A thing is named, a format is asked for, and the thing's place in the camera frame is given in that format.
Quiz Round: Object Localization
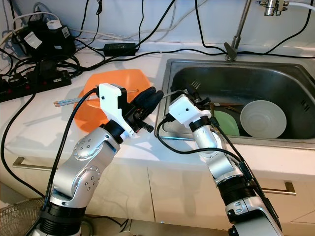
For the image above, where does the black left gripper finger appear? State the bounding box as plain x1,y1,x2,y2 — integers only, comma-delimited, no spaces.
140,89,164,118
130,88,153,111

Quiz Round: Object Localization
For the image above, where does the silver metal fork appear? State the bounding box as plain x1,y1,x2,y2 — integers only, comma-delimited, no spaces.
159,80,202,98

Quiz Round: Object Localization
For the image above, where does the chrome kitchen faucet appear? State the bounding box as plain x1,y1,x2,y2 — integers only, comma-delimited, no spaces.
223,0,293,62

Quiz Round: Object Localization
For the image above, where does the white kitchen cabinet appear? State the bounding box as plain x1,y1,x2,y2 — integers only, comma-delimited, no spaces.
0,143,315,232

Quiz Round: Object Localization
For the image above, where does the brown wooden stick utensil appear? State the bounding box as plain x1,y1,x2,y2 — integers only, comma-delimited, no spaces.
214,101,242,109

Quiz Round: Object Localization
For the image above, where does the green plate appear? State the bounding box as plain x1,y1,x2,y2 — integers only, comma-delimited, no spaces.
212,111,242,137

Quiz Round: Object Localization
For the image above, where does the black power adapter brick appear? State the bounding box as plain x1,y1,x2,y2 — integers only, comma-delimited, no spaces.
103,42,137,56

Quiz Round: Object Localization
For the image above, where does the stainless steel sink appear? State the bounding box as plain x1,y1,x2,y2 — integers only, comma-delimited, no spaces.
155,58,315,148

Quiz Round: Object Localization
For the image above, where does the white ceramic bowl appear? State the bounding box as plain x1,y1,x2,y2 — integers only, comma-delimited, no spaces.
240,100,287,138

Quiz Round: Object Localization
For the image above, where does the black charger with white label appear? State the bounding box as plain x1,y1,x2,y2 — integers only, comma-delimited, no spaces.
22,20,72,59

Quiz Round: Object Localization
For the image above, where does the black power strip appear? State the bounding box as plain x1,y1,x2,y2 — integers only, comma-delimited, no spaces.
0,69,72,103

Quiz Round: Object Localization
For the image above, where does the grey floor fan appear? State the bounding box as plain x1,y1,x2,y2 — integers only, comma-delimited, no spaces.
0,198,50,236

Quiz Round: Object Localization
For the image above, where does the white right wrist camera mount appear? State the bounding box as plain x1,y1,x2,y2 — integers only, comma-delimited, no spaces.
167,94,211,131

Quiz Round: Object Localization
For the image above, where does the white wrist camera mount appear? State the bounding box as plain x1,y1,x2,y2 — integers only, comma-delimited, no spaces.
97,83,138,138
167,94,211,131

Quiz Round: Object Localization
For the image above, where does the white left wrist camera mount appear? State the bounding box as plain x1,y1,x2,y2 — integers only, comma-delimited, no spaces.
97,83,138,138

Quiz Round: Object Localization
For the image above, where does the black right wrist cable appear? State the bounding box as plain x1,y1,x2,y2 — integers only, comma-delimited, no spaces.
155,114,266,192

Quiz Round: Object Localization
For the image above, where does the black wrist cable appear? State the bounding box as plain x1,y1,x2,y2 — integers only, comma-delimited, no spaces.
43,88,101,222
155,114,266,192

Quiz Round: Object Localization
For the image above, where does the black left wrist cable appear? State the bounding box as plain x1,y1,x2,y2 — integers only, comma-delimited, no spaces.
43,88,101,222

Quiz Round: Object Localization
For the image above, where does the black hanging power cord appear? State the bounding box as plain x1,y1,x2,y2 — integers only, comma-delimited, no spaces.
0,90,50,209

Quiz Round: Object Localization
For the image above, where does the long metal drawer handle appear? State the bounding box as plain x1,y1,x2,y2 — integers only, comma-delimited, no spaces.
256,179,296,196
12,156,64,173

